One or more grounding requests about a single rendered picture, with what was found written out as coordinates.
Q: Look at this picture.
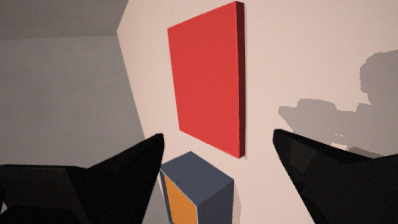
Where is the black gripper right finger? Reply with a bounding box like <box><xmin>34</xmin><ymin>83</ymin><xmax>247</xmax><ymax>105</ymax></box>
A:
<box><xmin>273</xmin><ymin>129</ymin><xmax>398</xmax><ymax>224</ymax></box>

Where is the red rectangular panel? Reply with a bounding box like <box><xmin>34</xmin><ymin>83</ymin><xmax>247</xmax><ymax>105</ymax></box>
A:
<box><xmin>167</xmin><ymin>1</ymin><xmax>246</xmax><ymax>159</ymax></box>

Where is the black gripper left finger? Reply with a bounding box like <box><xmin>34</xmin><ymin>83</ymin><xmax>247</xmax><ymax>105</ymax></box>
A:
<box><xmin>0</xmin><ymin>133</ymin><xmax>165</xmax><ymax>224</ymax></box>

